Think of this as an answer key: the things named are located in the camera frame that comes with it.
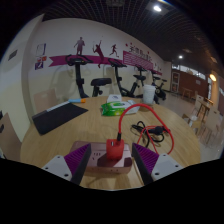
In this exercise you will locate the white cup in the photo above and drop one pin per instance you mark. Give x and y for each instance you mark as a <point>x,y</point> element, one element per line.
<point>149,94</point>

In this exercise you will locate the black flat mat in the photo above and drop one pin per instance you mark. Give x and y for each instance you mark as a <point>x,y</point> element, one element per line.
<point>56,116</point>

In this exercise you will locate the dark wall sign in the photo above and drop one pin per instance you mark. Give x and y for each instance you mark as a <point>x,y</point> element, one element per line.
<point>13,55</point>

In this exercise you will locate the group of wooden chairs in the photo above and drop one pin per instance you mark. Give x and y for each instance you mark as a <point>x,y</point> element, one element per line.
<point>206,120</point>

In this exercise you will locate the blue and orange marker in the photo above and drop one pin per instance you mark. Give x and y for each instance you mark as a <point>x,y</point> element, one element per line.
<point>77,100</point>

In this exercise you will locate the wooden chair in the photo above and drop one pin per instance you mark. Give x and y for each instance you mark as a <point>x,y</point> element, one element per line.
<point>8,140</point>

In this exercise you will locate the white tissue pack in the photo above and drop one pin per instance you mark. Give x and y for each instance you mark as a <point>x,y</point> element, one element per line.
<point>114,98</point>

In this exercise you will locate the group of exercise bikes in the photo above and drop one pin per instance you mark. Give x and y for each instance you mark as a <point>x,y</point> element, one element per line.
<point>78,73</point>

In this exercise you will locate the small wall posters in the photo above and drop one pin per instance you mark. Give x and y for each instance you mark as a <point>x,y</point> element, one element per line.
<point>40,50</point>

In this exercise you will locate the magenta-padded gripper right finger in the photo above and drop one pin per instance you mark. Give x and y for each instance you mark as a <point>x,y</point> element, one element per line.
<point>163,166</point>

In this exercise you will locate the red charger block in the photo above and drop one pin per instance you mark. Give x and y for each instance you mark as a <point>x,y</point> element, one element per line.
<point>115,150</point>

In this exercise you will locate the group of ceiling lights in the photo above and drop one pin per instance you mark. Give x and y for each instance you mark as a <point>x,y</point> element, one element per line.
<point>157,8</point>

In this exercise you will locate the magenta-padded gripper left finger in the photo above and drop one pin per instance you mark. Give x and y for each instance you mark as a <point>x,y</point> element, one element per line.
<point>58,166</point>

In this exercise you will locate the green wet wipes pack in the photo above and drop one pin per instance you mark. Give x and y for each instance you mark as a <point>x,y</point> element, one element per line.
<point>115,108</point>

